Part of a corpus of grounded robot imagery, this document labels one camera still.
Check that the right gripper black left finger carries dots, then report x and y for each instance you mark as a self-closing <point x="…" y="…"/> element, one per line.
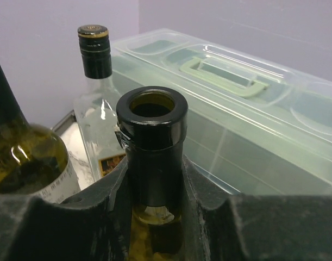
<point x="93" y="224"/>

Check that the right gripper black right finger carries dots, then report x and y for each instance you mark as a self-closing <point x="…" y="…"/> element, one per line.
<point x="221" y="226"/>

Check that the dark bottle beige label back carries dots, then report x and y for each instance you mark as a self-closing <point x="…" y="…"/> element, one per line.
<point x="152" y="126"/>

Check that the dark bottle back left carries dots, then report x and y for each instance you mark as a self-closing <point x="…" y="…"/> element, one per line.
<point x="33" y="159"/>

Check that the dark capped bottle rear left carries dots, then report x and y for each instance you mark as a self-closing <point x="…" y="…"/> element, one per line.
<point x="96" y="109"/>

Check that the translucent green plastic storage box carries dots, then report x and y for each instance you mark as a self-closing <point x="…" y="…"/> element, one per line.
<point x="257" y="126"/>

